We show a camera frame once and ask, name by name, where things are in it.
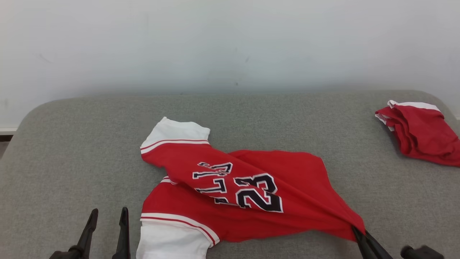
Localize grey fabric sofa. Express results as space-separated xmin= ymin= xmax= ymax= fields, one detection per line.
xmin=0 ymin=90 xmax=460 ymax=259

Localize red shorts with white stripes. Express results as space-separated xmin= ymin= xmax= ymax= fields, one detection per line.
xmin=375 ymin=100 xmax=460 ymax=167

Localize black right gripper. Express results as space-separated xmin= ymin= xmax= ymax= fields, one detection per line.
xmin=352 ymin=227 xmax=445 ymax=259

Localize red number 23 jersey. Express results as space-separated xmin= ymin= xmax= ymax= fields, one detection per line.
xmin=136 ymin=117 xmax=366 ymax=259

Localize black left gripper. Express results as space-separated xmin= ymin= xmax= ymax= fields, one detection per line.
xmin=50 ymin=207 xmax=130 ymax=259

